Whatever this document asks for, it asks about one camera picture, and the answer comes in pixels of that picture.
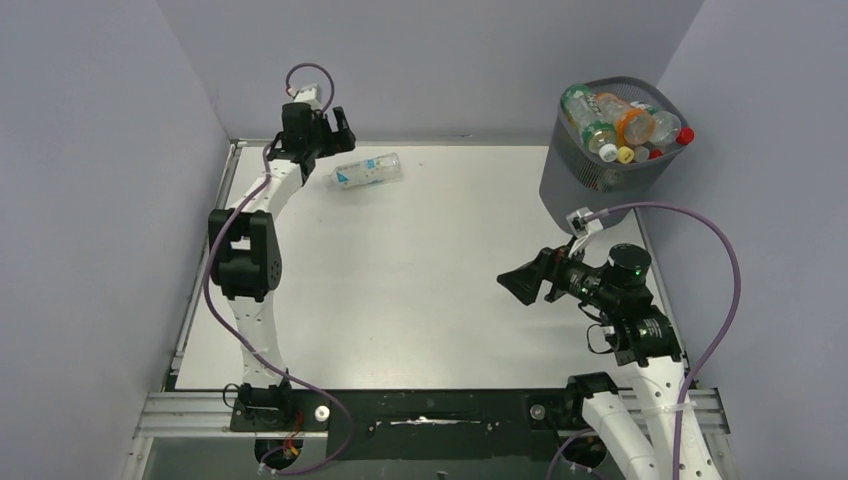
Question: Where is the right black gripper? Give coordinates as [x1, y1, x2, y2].
[496, 233, 617, 309]

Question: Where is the clear bottle blue white label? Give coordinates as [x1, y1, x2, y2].
[324, 153, 403, 190]

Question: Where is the yellow juice bottle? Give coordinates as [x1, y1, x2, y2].
[616, 146, 635, 164]

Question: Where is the green label tea bottle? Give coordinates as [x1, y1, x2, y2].
[560, 84, 618, 163]

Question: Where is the orange drink bottle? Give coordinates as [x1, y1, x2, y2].
[596, 92, 656, 146]

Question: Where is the red label bottle red cap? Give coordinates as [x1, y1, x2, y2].
[648, 127, 696, 160]

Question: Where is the clear bottle green label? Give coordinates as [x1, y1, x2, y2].
[630, 101, 683, 147]

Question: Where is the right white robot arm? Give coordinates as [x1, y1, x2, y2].
[497, 244, 721, 479]

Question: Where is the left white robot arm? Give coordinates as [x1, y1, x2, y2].
[203, 102, 356, 421]

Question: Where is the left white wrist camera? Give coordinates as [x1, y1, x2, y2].
[287, 84, 323, 109]

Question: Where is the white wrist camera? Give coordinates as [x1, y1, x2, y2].
[287, 84, 323, 109]
[566, 208, 604, 259]

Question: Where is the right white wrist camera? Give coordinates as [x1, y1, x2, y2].
[566, 208, 604, 259]

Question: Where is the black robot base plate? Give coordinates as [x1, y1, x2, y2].
[229, 372, 619, 468]

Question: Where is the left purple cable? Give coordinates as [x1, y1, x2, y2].
[201, 62, 356, 475]

